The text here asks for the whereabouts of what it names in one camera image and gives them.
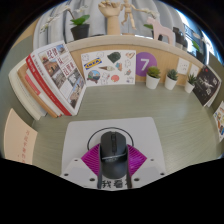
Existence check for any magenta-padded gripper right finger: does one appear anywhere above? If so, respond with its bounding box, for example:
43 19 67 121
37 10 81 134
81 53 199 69
125 143 167 190

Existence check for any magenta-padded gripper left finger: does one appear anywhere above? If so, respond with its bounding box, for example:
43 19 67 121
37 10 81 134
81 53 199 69
60 143 103 190

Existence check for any black computer mouse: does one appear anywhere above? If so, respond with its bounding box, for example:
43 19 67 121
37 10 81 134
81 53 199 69
98 130 129 181

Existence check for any white printed mouse pad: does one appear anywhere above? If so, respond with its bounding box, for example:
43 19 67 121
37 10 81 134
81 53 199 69
60 116 166 191

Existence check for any beige cover book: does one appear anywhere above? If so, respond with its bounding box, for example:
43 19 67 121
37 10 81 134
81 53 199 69
3 107 38 166

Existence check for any colourful food illustration card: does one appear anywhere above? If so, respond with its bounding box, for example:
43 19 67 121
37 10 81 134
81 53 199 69
212 100 224 143

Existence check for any small plant in white pot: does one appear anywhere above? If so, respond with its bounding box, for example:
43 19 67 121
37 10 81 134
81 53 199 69
184 73 198 94
145 66 162 90
164 68 179 91

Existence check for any red-spined photo cover book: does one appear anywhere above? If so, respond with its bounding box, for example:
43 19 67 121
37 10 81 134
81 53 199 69
25 40 88 117

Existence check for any white sticker sheet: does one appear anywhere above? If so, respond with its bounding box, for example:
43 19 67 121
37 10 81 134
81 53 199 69
80 49 137 88

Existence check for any thick white book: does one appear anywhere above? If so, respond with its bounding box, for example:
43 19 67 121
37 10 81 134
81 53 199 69
8 59 46 121

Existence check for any purple round number sign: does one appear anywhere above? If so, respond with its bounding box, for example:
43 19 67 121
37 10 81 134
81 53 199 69
134 51 158 78

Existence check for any black cover book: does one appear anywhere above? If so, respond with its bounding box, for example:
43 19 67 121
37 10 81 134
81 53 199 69
192 65 222 107

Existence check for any small white card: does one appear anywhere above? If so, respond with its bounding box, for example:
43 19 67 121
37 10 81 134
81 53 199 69
175 57 191 76
188 63 201 78

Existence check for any brown-covered book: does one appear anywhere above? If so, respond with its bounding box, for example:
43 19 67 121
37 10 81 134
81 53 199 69
17 63 58 119

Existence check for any grey-green desk partition panel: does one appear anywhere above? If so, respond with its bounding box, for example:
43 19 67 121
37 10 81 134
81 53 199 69
206 49 224 114
0 34 38 158

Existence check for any white orchid, small black pot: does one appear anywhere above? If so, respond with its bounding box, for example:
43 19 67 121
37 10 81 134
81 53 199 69
190 39 205 54

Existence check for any pink horse figurine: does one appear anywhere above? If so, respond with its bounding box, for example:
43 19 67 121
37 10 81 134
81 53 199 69
146 16 177 47

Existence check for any white orchid, large black pot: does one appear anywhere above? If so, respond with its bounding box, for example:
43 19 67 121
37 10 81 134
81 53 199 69
39 4 92 42

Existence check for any black horse figurine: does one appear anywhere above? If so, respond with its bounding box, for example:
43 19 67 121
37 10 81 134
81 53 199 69
172 26 189 51

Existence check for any white orchid plant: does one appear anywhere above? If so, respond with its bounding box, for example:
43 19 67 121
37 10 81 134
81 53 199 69
141 9 161 32

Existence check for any grey pleated curtain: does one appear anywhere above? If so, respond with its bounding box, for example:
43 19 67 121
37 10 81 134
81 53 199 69
33 0 183 51

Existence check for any wooden hand model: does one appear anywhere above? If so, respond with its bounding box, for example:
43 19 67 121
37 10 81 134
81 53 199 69
98 0 122 36

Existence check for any wooden artist mannequin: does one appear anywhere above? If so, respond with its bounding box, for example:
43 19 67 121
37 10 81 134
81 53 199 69
119 0 148 32

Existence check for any window with dark frame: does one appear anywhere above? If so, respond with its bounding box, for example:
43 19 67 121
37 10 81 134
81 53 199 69
176 9 214 58

